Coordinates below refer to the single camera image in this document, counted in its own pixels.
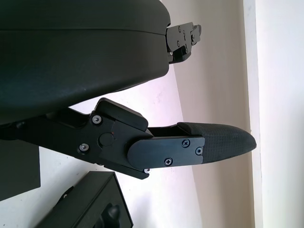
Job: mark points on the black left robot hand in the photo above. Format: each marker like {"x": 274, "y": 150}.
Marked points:
{"x": 71, "y": 59}

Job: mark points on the black RealSense box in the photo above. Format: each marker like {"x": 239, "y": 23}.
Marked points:
{"x": 19, "y": 171}

